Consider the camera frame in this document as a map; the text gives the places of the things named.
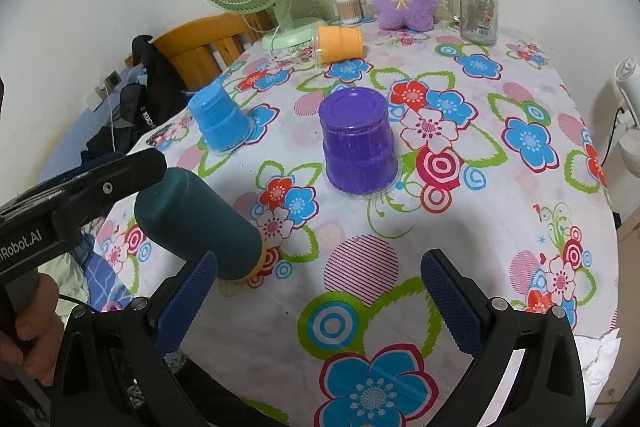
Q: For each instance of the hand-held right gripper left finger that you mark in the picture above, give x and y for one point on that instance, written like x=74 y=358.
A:
x=186 y=299

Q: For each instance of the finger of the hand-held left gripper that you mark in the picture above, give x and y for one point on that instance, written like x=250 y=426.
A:
x=107 y=182

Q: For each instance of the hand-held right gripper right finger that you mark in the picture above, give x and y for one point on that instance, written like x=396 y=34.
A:
x=452 y=302

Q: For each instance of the dark teal cup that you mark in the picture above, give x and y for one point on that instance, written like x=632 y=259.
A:
x=200 y=222

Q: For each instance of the blue cup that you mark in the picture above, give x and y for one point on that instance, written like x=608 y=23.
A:
x=220 y=117

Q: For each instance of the purple cup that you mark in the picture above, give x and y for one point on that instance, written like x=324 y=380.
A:
x=357 y=142

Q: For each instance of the orange cup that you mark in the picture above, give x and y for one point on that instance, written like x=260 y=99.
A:
x=340 y=43

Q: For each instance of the person's left hand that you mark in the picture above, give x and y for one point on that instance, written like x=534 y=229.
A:
x=40 y=329

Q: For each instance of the floral tablecloth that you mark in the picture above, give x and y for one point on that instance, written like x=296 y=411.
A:
x=500 y=232

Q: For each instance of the black bag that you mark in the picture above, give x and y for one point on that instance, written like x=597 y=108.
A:
x=150 y=87

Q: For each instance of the white crumpled paper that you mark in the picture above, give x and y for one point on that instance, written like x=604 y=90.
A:
x=600 y=362

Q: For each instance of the wooden chair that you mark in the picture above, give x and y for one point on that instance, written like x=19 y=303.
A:
x=200 y=42

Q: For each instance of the white appliance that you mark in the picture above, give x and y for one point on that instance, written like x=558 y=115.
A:
x=627 y=107

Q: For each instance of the glass mug jar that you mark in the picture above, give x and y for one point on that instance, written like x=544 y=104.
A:
x=479 y=14

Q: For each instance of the cotton swab container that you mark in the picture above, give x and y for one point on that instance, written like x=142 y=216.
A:
x=347 y=9

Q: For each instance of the wall socket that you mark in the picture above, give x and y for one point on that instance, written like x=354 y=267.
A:
x=113 y=79

